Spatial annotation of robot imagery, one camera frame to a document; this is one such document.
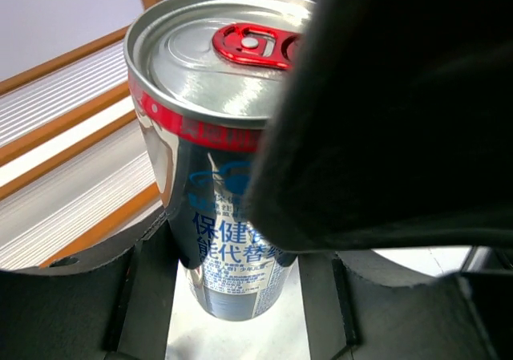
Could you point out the wooden three-tier shelf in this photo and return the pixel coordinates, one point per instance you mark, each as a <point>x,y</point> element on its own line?
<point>74,169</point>

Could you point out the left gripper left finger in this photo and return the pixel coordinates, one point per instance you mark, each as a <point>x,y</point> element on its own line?
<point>111,301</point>

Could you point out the energy can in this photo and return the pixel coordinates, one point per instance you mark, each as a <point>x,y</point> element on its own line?
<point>205,76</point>

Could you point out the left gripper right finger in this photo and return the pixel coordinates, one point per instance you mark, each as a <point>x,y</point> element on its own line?
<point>359,305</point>

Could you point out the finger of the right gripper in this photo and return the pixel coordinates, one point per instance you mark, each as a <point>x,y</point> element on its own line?
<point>395,130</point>

